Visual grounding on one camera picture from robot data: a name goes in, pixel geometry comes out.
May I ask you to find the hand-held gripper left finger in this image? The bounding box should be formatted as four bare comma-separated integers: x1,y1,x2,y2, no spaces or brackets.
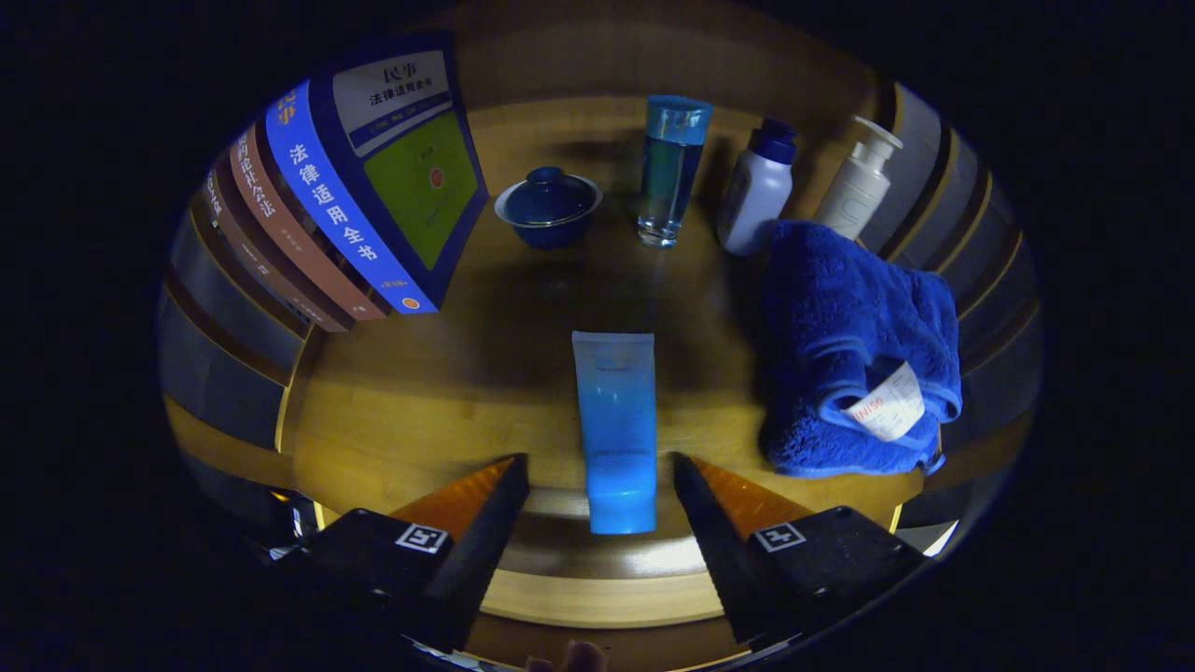
271,455,530,654

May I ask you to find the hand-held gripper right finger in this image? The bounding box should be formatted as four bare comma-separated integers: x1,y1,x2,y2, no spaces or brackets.
672,453,930,650

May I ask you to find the blue cosmetic tube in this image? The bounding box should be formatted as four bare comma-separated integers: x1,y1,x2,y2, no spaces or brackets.
571,331,657,535

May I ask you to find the wooden countertop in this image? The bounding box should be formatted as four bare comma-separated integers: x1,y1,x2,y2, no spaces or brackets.
278,96,936,561

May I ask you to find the wooden cabinet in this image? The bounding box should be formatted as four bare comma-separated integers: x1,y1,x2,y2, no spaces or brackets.
159,0,1042,672

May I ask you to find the blue towel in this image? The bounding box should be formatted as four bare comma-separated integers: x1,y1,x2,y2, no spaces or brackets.
758,220,963,479

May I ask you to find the white bottle with blue cap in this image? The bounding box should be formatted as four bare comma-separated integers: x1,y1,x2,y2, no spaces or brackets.
716,119,799,257

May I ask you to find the blue lidded teacup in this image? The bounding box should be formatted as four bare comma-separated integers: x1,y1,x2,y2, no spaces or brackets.
494,166,604,250

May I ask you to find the reddish brown book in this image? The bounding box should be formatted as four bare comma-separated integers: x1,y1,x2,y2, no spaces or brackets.
229,126,388,323

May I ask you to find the dark brown book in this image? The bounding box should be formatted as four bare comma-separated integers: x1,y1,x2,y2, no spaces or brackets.
201,168,351,334

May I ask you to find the blue book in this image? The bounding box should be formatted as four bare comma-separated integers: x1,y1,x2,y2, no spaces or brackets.
264,37,489,315

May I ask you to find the clear blue bottle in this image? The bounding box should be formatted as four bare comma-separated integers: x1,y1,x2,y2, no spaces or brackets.
638,94,713,248

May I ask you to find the white pump bottle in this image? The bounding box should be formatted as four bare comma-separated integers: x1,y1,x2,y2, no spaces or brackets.
814,115,905,242

